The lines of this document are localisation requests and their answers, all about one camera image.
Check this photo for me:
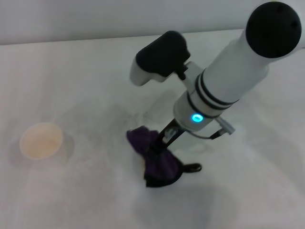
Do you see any grey right arm cable plug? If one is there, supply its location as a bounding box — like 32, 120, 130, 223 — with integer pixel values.
190, 117, 236, 140

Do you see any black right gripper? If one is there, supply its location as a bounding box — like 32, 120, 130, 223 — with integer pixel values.
145, 119, 184, 156

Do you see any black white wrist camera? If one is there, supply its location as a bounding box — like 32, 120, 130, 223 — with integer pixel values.
130, 30, 192, 86

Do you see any purple rag with black trim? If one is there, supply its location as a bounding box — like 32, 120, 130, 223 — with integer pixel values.
126, 126, 203, 189

